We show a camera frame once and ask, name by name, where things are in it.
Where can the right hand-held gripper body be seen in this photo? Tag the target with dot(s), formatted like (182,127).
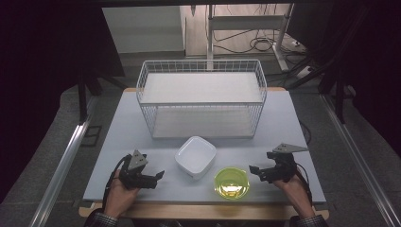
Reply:
(283,165)

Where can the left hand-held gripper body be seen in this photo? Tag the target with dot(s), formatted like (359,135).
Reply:
(134,171)

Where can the yellow-green translucent bowl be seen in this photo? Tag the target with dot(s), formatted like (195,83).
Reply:
(231,183)

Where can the white square bowl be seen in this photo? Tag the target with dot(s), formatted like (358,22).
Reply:
(195,156)

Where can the person's right hand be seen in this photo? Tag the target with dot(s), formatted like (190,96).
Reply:
(296,192)

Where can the person's left hand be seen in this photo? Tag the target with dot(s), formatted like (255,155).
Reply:
(118,197)

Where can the black metal stand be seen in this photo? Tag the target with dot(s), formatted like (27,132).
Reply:
(339,94)
(82,101)

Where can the white power strip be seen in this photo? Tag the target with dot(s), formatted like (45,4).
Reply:
(305,72)

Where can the dark curtain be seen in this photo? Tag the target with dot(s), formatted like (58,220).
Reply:
(375,63)
(38,63)

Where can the white panel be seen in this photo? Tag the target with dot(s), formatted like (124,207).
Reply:
(143,28)

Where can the aluminium rail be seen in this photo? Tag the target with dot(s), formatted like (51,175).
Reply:
(60,170)
(362,164)

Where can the white desk frame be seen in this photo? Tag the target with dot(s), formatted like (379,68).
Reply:
(246,22)

